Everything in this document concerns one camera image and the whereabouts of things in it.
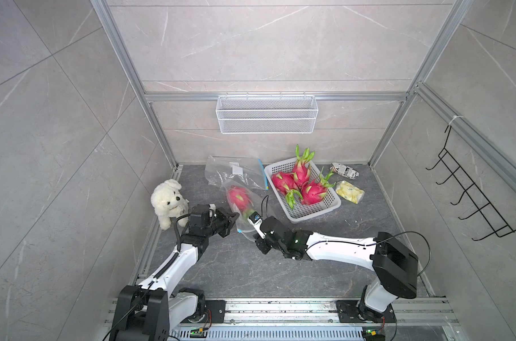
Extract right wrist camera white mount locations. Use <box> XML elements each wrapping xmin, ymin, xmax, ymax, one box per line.
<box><xmin>247</xmin><ymin>211</ymin><xmax>265</xmax><ymax>239</ymax></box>

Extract white perforated plastic basket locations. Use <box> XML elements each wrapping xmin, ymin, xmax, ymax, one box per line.
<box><xmin>264</xmin><ymin>157</ymin><xmax>343</xmax><ymax>224</ymax></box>

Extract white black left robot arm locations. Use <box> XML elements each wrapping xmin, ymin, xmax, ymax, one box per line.
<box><xmin>103</xmin><ymin>204</ymin><xmax>239</xmax><ymax>340</ymax></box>

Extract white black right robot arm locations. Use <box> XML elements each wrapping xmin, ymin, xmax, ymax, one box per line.
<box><xmin>247</xmin><ymin>213</ymin><xmax>418</xmax><ymax>323</ymax></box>

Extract white wire mesh wall shelf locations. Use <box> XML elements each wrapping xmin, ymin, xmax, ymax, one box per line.
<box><xmin>215</xmin><ymin>95</ymin><xmax>318</xmax><ymax>134</ymax></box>

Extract clear zip-top bag blue seal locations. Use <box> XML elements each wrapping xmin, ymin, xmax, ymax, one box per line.
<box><xmin>205</xmin><ymin>156</ymin><xmax>269</xmax><ymax>190</ymax></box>

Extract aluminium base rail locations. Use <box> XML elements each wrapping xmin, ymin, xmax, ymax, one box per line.
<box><xmin>103</xmin><ymin>297</ymin><xmax>461</xmax><ymax>341</ymax></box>

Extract black wire hook rack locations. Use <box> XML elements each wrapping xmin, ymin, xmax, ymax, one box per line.
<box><xmin>425</xmin><ymin>125</ymin><xmax>516</xmax><ymax>242</ymax></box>

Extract white plush toy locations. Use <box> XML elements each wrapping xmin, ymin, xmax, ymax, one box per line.
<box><xmin>151</xmin><ymin>179</ymin><xmax>189</xmax><ymax>231</ymax></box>

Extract yellow crumpled snack packet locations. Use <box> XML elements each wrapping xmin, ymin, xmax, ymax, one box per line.
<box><xmin>335</xmin><ymin>180</ymin><xmax>365</xmax><ymax>204</ymax></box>

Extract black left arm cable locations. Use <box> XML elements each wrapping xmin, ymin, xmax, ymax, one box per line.
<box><xmin>101</xmin><ymin>212</ymin><xmax>195</xmax><ymax>341</ymax></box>

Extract pink dragon fruit green scales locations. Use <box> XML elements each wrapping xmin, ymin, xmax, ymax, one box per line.
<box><xmin>292</xmin><ymin>145</ymin><xmax>315</xmax><ymax>189</ymax></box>

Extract white red toy car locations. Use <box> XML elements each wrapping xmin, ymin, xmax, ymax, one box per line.
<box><xmin>330</xmin><ymin>163</ymin><xmax>360</xmax><ymax>180</ymax></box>

